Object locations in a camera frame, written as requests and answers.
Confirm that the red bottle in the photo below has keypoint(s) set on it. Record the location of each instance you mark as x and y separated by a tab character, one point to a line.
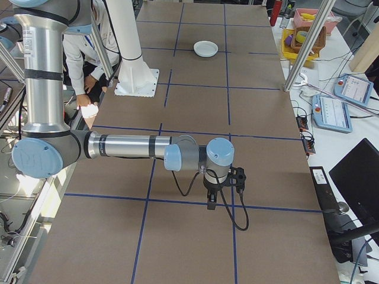
276	12

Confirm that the white crumpled cloth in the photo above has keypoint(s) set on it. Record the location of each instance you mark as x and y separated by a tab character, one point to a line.
88	110

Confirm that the clear plastic bottle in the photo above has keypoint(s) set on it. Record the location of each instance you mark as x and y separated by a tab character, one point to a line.
285	19

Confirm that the black computer box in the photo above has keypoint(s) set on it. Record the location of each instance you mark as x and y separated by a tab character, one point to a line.
324	189

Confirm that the yellow plastic bin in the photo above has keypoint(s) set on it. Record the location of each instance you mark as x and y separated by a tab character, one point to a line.
287	48

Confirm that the person in white jacket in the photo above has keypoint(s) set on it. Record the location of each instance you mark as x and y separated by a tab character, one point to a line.
77	59

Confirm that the brown wicker basket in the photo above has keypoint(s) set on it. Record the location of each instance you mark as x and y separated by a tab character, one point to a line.
318	41

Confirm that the orange circuit board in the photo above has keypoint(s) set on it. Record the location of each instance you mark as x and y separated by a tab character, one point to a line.
309	146
302	122

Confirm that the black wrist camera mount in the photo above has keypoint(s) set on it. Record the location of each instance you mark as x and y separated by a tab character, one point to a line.
238	177

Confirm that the black laptop screen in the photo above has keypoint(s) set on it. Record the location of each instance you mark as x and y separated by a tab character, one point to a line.
358	177

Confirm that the blue grey teach pendant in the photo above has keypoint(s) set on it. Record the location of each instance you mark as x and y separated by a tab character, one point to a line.
353	88
333	114

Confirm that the light blue round plate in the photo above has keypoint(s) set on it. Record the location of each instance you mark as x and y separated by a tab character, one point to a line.
205	46
206	56

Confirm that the pink plastic bin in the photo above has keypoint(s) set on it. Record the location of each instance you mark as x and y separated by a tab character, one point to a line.
328	22

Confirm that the yellow tape roll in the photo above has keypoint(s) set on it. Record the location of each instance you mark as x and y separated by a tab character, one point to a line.
301	37

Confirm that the white pedestal column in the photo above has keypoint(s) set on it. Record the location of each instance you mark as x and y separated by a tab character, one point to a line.
133	71

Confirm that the aluminium frame post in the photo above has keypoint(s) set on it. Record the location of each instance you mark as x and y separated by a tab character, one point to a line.
102	47
308	41

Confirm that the beige wooden board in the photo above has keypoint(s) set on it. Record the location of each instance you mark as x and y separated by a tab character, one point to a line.
367	47

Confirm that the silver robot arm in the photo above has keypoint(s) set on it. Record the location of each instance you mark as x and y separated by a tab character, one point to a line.
44	88

